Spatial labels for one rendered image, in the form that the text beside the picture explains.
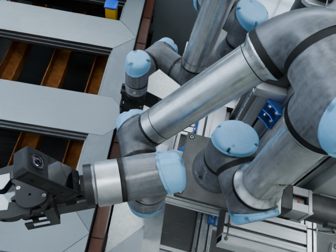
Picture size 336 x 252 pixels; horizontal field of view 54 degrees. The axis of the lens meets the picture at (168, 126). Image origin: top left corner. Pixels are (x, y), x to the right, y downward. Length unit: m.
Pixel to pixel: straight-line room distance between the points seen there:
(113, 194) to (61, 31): 1.17
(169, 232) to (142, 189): 1.28
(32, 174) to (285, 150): 0.40
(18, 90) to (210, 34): 0.83
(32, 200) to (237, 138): 0.51
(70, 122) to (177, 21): 0.95
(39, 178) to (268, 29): 0.40
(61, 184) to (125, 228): 0.83
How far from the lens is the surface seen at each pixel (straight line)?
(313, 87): 0.48
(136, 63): 0.99
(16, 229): 1.18
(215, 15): 0.88
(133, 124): 0.68
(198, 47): 0.93
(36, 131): 1.34
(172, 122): 0.62
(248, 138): 0.85
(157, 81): 1.65
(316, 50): 0.50
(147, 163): 0.54
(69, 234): 1.14
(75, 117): 1.31
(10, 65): 1.77
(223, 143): 0.82
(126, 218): 1.33
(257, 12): 1.19
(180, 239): 1.82
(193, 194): 1.00
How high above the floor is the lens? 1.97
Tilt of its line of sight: 58 degrees down
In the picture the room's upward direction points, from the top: 13 degrees clockwise
